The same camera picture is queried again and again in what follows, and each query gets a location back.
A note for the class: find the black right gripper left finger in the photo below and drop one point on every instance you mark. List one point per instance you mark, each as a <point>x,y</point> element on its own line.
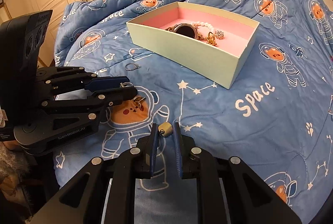
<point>103,191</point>

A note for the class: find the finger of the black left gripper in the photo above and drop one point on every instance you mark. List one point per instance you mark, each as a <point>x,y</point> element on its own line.
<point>65,121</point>
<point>52,81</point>

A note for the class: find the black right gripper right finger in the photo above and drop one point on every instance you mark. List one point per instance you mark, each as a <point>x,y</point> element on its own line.
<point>228,190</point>

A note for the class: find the beige strap wristwatch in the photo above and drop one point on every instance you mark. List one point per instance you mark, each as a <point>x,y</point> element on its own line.
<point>184,29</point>

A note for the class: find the gold chain ornament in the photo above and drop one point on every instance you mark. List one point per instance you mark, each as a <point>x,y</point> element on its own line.
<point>210,39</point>

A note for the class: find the small crystal charm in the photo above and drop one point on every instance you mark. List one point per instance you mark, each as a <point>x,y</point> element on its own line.
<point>219,34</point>

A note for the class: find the rose gold bangle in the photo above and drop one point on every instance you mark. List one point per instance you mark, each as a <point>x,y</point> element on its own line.
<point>200,37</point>

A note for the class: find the left hand gold nails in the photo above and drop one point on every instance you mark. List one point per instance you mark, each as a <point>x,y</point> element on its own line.
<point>12,145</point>

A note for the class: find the blue astronaut bear quilt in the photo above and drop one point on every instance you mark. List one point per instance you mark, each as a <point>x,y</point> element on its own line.
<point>277,116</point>

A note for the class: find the white box pink lining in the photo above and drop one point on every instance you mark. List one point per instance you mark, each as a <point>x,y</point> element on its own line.
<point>221,63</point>

